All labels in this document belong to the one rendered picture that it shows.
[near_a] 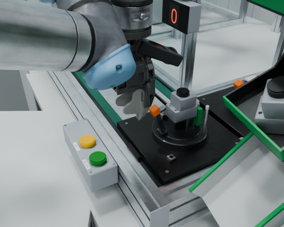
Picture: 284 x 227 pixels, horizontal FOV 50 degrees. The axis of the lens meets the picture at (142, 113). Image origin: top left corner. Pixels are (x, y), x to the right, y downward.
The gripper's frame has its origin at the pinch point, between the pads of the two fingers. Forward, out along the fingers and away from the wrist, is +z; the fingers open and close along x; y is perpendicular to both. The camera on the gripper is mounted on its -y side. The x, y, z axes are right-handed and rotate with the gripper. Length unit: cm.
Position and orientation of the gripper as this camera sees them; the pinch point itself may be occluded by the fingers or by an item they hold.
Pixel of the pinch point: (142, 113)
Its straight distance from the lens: 66.9
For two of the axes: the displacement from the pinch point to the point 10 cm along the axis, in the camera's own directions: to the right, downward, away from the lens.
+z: 0.0, 8.2, 5.7
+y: -8.8, 2.7, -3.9
